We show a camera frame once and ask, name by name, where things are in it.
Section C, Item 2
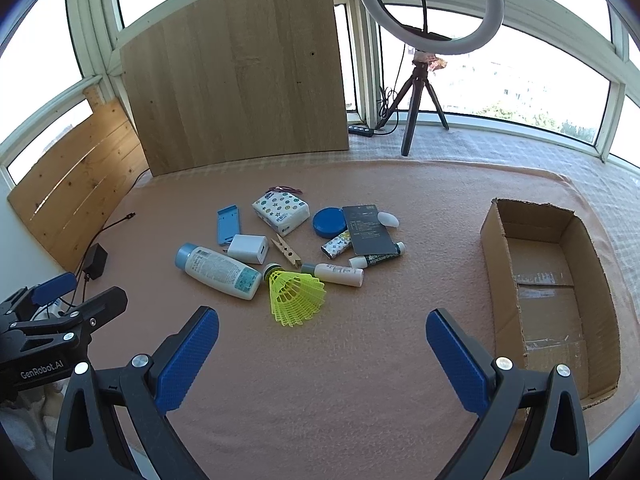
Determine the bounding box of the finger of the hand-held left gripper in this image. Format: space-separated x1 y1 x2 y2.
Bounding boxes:
10 286 128 337
0 272 78 321

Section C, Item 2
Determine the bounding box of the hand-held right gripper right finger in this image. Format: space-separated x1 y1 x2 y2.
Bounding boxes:
425 308 591 480

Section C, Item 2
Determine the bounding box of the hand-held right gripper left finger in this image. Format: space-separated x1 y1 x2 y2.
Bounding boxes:
52 305 221 480

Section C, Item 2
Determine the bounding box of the white lotion bottle blue cap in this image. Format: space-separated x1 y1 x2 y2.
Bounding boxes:
174 243 263 301

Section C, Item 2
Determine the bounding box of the white charger plug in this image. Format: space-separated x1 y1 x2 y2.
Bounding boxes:
222 233 269 264

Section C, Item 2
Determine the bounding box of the yellow shuttlecock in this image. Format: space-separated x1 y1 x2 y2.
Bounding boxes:
263 263 327 327

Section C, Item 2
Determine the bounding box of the cardboard box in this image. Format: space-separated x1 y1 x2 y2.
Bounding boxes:
480 198 622 407

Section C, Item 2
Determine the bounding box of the green and white tube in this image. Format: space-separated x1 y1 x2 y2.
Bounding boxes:
348 241 407 269

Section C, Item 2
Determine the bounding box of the blue plastic phone stand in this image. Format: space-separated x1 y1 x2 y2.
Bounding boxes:
217 204 242 246

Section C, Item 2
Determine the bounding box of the wooden clothespin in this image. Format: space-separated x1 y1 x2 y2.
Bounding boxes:
270 234 303 267

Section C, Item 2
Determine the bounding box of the small white bottle grey cap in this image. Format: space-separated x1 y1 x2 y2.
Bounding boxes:
300 262 364 287

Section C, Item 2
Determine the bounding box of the black and yellow card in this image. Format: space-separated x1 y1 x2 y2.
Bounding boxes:
342 204 397 256

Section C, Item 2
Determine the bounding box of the patterned white lip balm tube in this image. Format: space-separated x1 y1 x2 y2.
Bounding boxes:
321 230 351 261

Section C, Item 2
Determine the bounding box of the blue round lid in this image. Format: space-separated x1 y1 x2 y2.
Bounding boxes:
312 207 348 239

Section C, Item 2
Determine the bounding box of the person's left hand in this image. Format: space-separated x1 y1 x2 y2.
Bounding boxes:
0 382 67 461

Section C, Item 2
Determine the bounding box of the black power adapter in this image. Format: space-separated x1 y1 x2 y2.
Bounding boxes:
82 243 108 281

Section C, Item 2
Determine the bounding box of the pine slat panel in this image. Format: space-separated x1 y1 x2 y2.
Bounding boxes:
7 85 151 273

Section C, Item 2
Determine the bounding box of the pink blanket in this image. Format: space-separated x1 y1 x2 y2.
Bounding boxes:
60 157 628 480

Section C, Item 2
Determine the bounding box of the patterned tissue pack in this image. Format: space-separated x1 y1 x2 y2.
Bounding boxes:
251 189 311 237

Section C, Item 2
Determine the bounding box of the large light wooden board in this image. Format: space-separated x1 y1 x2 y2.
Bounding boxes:
120 0 350 177

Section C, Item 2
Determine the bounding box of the pink crumpled wrapper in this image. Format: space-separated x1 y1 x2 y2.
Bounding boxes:
410 50 448 72

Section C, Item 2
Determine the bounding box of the black adapter cable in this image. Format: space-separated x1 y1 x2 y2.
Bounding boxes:
92 212 137 248

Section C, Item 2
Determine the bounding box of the black ring light cable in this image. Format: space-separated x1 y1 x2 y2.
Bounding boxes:
372 85 401 136

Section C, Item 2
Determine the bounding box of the white window frame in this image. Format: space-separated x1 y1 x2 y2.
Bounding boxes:
0 0 640 191

